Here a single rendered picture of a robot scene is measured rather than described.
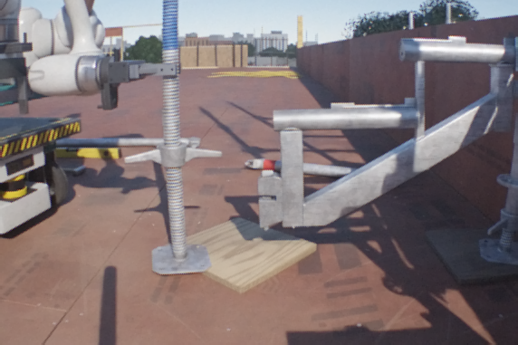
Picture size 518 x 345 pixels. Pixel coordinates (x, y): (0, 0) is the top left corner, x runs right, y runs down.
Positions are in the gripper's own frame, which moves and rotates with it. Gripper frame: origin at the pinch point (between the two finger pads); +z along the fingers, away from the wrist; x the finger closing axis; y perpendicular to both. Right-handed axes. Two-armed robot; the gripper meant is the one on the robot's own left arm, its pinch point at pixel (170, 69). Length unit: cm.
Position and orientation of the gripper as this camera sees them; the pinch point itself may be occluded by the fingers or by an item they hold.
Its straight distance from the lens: 98.1
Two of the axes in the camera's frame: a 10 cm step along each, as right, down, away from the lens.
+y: 0.0, -9.7, -2.3
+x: 0.4, -2.3, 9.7
